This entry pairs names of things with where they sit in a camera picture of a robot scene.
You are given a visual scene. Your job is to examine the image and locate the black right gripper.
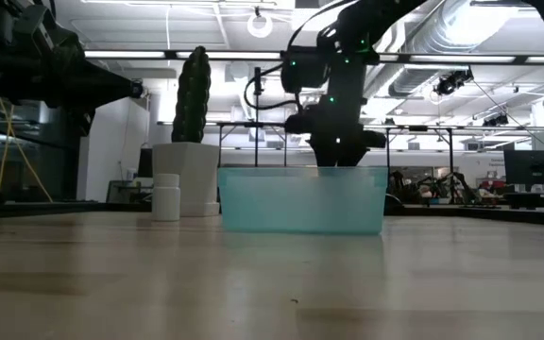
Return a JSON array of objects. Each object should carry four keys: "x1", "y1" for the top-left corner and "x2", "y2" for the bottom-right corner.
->
[{"x1": 284, "y1": 93, "x2": 387, "y2": 168}]

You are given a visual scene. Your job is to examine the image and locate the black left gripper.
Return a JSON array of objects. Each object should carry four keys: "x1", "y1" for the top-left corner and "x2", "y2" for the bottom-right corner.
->
[{"x1": 16, "y1": 50, "x2": 134, "y2": 139}]

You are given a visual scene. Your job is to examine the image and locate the white pill bottle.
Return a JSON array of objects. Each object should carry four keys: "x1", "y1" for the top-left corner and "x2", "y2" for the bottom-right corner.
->
[{"x1": 151, "y1": 173, "x2": 182, "y2": 222}]

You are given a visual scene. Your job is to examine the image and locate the translucent teal plastic basket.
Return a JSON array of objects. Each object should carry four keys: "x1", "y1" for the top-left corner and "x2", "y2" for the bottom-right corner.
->
[{"x1": 217, "y1": 165, "x2": 389, "y2": 236}]

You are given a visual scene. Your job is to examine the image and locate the tall green cactus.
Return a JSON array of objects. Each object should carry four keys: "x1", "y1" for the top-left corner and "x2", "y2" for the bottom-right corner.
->
[{"x1": 171, "y1": 45, "x2": 213, "y2": 145}]

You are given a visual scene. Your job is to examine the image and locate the small dark screen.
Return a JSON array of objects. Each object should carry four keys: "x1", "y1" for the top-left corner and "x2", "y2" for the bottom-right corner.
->
[{"x1": 137, "y1": 147, "x2": 154, "y2": 179}]

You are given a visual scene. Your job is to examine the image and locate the black vertical pole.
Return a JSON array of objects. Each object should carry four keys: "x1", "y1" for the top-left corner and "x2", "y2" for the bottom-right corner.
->
[{"x1": 252, "y1": 65, "x2": 264, "y2": 167}]

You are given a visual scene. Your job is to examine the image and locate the black robot arms on bench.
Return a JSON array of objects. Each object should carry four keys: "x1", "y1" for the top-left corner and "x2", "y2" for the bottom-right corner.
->
[{"x1": 388, "y1": 169, "x2": 479, "y2": 205}]

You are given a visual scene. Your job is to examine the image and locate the black computer monitor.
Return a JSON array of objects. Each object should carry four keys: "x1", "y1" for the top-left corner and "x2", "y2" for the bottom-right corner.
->
[{"x1": 503, "y1": 149, "x2": 544, "y2": 186}]

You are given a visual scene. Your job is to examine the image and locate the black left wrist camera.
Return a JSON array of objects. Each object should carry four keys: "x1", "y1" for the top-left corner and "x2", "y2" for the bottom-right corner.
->
[{"x1": 14, "y1": 3, "x2": 87, "y2": 62}]

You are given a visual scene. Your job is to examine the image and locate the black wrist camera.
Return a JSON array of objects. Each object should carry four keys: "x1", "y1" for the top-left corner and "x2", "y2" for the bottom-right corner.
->
[
  {"x1": 14, "y1": 3, "x2": 87, "y2": 62},
  {"x1": 280, "y1": 46, "x2": 332, "y2": 94}
]

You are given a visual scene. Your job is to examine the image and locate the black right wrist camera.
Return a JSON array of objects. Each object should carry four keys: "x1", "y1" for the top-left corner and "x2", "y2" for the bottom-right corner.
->
[{"x1": 280, "y1": 46, "x2": 332, "y2": 94}]

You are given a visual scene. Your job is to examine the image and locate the black metal table frame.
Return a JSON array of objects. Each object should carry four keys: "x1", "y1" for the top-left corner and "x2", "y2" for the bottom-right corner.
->
[
  {"x1": 215, "y1": 120, "x2": 288, "y2": 167},
  {"x1": 364, "y1": 125, "x2": 457, "y2": 205}
]

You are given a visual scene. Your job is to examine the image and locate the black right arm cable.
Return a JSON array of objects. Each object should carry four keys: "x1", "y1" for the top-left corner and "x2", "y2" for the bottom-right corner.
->
[{"x1": 243, "y1": 63, "x2": 304, "y2": 112}]

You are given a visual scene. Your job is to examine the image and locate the yellow strap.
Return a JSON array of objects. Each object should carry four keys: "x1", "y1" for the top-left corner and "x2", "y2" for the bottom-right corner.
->
[{"x1": 0, "y1": 97, "x2": 54, "y2": 203}]

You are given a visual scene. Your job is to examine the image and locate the black ceiling-mounted camera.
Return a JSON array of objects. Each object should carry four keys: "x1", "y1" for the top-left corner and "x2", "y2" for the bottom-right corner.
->
[{"x1": 434, "y1": 68, "x2": 474, "y2": 98}]

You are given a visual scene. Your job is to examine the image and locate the white hanging ring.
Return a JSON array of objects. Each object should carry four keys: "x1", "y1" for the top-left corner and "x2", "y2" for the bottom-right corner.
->
[{"x1": 246, "y1": 12, "x2": 274, "y2": 40}]

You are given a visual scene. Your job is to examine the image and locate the silver ceiling air duct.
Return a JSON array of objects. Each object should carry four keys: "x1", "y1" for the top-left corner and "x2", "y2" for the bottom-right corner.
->
[{"x1": 387, "y1": 0, "x2": 495, "y2": 98}]

